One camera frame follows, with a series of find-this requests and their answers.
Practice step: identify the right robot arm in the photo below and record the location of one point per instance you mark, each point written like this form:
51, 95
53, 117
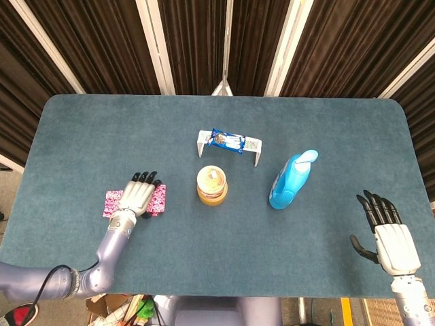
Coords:
411, 302

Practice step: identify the woven tan floor mat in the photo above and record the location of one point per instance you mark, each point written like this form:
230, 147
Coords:
380, 312

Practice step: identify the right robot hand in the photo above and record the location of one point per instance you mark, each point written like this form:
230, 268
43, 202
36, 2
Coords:
396, 244

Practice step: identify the green plastic item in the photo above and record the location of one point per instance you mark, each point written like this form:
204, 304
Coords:
145, 308

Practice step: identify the dark brown curtain panel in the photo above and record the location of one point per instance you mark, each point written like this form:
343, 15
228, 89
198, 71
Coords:
357, 44
425, 119
20, 85
193, 44
102, 44

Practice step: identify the brown cardboard box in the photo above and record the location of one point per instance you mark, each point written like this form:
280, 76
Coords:
105, 309

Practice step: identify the small white mesh rack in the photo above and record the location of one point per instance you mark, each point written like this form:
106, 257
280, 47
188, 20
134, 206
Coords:
253, 145

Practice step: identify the blue cookie package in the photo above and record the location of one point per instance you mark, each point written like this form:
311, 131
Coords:
231, 142

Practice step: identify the thin white stand pole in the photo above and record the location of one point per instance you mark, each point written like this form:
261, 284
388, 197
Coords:
222, 86

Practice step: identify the red black shoe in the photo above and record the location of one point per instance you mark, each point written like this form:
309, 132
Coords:
20, 314

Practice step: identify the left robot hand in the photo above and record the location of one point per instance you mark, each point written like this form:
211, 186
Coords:
136, 195

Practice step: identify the grey purple robot torso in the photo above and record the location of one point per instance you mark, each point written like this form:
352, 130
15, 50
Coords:
210, 312

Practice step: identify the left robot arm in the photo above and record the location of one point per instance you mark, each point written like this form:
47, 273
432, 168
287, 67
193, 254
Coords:
108, 251

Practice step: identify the blue felt table mat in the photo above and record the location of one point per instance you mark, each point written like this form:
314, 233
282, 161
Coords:
238, 237

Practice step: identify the white metal frame post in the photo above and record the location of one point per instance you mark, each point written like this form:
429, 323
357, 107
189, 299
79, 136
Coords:
289, 47
408, 73
156, 47
47, 51

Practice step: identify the blue detergent bottle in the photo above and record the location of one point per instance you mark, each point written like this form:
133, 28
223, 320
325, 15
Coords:
289, 183

